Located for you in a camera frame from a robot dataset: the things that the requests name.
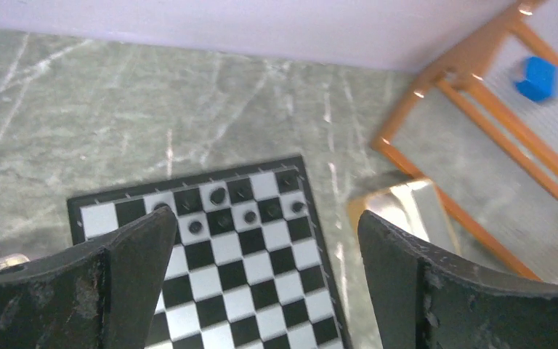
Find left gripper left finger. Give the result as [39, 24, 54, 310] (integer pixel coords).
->
[0, 208, 177, 348]

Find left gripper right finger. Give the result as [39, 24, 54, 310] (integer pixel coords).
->
[357, 211, 558, 348]

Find black pawn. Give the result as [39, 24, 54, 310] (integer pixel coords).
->
[243, 210, 257, 224]
[266, 204, 282, 219]

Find black rook corner board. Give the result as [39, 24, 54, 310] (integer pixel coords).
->
[278, 175, 298, 193]

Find black piece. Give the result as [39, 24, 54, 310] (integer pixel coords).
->
[188, 220, 203, 235]

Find tin box white pieces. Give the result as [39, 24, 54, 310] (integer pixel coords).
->
[0, 253, 31, 278]

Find tin box black pieces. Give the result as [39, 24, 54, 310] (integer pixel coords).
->
[347, 177, 462, 256]

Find black white chessboard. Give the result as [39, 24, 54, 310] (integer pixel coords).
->
[67, 155, 352, 348]

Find orange wooden rack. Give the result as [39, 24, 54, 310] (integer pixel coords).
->
[371, 1, 558, 284]

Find blue block on rack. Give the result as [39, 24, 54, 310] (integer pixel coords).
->
[512, 56, 558, 103]

